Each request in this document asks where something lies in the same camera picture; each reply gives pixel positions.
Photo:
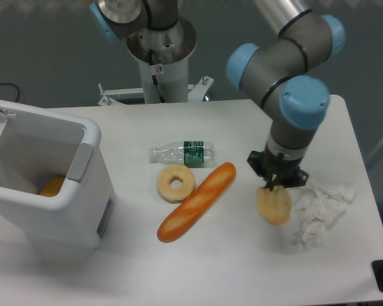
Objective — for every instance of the ring shaped bagel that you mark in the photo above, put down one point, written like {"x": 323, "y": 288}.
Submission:
{"x": 175, "y": 183}

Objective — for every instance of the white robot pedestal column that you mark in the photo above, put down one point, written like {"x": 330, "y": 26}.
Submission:
{"x": 163, "y": 56}

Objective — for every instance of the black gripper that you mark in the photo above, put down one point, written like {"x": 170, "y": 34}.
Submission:
{"x": 284, "y": 172}

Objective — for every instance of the orange object inside bin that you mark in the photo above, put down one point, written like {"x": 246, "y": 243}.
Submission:
{"x": 53, "y": 186}

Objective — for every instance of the crumpled white tissue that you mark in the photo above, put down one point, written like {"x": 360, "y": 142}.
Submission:
{"x": 318, "y": 206}

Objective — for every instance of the white open trash bin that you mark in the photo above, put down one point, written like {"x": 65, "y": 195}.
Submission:
{"x": 37, "y": 145}

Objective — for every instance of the white metal base bracket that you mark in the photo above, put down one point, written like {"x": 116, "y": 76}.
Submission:
{"x": 195, "y": 93}

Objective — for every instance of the long orange baguette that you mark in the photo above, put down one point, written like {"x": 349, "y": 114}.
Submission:
{"x": 195, "y": 206}

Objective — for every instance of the clear plastic bottle green label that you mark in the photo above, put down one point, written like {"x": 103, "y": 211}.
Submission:
{"x": 192, "y": 154}

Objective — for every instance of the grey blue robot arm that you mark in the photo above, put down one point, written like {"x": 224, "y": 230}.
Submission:
{"x": 274, "y": 78}

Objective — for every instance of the round knotted bread roll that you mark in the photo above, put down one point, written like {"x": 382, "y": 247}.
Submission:
{"x": 274, "y": 206}

